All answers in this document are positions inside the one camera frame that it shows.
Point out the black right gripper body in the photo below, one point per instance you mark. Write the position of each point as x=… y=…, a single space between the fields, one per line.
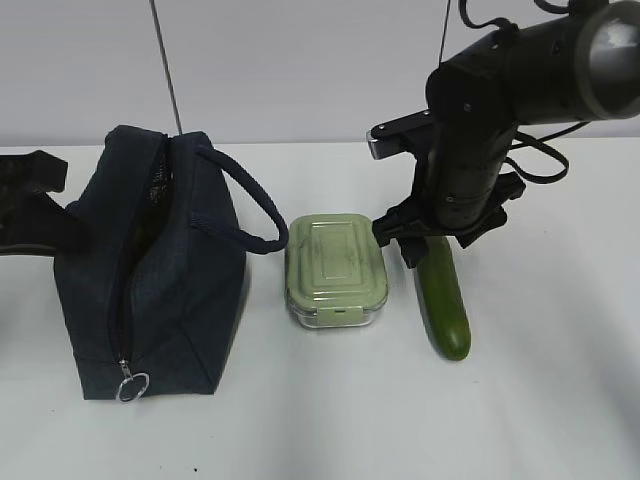
x=458 y=191

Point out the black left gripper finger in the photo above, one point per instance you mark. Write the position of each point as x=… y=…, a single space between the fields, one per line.
x=37 y=224

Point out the green cucumber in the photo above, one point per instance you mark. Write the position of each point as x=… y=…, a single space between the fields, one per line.
x=446 y=318

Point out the dark blue fabric lunch bag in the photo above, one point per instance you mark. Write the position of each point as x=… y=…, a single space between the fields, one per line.
x=152 y=307

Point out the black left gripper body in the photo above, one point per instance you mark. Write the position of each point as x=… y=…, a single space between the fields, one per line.
x=25 y=174

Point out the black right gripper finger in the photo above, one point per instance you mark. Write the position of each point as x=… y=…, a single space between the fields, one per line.
x=412 y=250

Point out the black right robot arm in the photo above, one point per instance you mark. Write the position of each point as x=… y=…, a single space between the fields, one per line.
x=580 y=67

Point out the green lid glass food container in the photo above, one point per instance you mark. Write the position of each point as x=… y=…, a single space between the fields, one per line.
x=335 y=275

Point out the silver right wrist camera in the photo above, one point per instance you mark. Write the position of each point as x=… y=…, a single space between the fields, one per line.
x=408 y=134

